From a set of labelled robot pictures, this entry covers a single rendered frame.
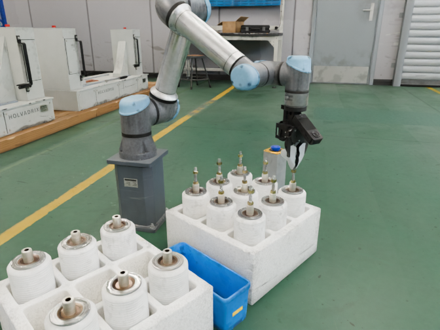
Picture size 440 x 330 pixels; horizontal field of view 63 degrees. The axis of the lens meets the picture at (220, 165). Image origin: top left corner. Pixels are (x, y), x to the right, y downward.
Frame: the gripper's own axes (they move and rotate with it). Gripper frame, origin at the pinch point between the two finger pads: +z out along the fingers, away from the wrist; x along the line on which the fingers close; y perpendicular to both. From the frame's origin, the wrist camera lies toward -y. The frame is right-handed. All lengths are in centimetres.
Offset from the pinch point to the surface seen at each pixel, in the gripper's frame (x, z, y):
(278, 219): 12.3, 13.5, -7.4
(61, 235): 70, 34, 55
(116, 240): 61, 11, 2
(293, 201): 2.8, 11.2, -3.2
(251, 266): 28.0, 20.5, -15.1
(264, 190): 6.1, 10.7, 8.0
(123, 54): -50, -16, 364
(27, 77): 64, -9, 233
